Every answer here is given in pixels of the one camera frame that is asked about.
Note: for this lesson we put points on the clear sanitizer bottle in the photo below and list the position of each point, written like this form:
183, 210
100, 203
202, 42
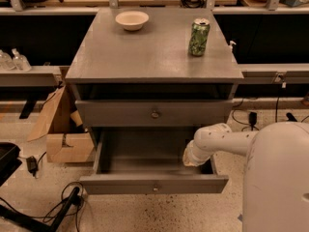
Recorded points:
6, 62
21, 61

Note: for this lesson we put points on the green soda can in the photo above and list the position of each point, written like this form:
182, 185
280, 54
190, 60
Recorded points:
199, 35

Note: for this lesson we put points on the grey bench right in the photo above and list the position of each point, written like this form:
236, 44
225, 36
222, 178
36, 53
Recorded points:
274, 73

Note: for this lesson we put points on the grey bench left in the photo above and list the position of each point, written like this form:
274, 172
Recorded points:
38, 76

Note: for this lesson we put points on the grey drawer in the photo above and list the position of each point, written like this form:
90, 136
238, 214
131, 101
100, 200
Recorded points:
153, 113
149, 161

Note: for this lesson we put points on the black power adapter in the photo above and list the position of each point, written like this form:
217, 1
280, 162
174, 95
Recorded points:
33, 164
250, 124

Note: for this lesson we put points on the grey bench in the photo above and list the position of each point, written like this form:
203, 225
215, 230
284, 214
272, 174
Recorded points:
274, 73
38, 76

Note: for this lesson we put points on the clear sanitizer bottle left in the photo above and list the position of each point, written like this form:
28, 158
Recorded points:
6, 62

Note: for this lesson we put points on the grey drawer cabinet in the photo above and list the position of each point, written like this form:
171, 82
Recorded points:
153, 63

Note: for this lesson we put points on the white paper bowl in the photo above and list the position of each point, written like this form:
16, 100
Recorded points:
132, 20

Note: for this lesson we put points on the black bin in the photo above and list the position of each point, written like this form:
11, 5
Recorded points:
9, 161

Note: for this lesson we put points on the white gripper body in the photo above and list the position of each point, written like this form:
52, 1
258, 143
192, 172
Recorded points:
195, 154

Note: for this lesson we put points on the black power adapter right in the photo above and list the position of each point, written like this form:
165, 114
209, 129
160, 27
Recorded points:
250, 124

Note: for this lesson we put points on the black power adapter left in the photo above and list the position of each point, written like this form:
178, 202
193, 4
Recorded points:
33, 164

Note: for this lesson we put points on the open cardboard box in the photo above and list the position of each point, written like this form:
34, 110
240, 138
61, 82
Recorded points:
60, 124

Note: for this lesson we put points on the small white pump bottle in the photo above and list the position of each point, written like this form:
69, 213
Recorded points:
233, 46

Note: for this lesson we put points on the grey top drawer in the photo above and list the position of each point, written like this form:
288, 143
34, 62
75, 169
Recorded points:
153, 113

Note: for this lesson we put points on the clear sanitizer bottle right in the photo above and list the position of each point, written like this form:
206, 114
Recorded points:
21, 61

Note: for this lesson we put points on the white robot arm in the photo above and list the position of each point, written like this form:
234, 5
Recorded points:
276, 174

